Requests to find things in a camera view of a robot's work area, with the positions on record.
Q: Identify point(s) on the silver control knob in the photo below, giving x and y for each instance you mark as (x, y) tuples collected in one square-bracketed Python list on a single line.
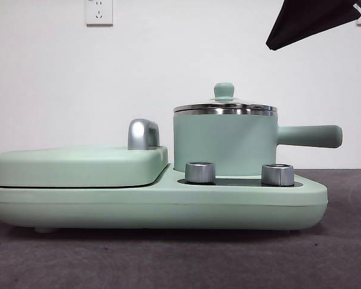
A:
[(278, 175), (200, 173)]

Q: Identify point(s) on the mint green breakfast machine base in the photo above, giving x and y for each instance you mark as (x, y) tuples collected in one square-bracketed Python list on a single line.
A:
[(168, 204)]

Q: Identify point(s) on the glass lid with green knob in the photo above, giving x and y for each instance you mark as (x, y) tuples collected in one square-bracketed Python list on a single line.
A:
[(224, 90)]

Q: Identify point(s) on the mint green griddle cover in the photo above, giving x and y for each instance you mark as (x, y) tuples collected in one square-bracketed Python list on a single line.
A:
[(72, 168)]

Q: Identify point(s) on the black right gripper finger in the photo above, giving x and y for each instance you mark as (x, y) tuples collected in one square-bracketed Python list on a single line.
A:
[(313, 18)]

